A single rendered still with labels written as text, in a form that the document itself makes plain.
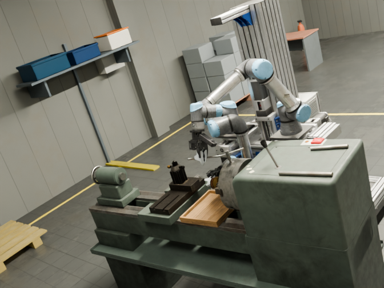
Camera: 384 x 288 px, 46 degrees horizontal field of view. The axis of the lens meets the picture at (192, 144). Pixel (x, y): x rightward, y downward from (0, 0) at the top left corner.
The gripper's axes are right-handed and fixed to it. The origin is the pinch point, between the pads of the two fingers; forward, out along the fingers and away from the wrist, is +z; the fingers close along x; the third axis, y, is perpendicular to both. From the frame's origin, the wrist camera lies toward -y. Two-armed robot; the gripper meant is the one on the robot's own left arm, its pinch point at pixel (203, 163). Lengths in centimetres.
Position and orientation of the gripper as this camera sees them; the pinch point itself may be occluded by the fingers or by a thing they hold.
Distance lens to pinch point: 263.6
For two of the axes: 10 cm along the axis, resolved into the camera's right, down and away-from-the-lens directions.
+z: 0.8, 9.9, 1.0
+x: -6.3, 1.3, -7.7
